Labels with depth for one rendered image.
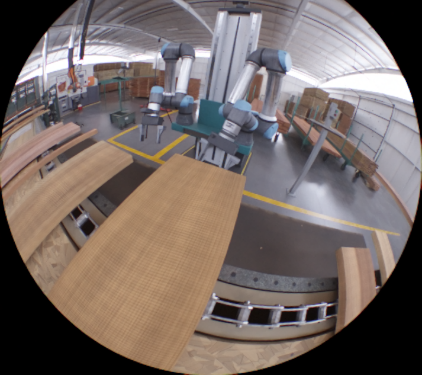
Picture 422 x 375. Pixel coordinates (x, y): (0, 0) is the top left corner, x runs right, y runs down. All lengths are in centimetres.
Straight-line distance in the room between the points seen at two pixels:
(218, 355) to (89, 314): 21
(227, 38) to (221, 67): 27
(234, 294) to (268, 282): 8
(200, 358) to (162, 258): 21
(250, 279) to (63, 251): 41
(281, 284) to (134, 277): 28
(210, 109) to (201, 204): 91
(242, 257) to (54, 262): 116
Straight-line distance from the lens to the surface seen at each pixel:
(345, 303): 42
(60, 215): 41
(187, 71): 94
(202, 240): 25
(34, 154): 93
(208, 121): 114
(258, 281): 32
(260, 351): 34
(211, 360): 32
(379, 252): 72
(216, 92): 117
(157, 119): 77
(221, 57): 119
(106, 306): 27
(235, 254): 121
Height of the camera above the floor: 111
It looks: 35 degrees down
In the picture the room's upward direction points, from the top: 11 degrees clockwise
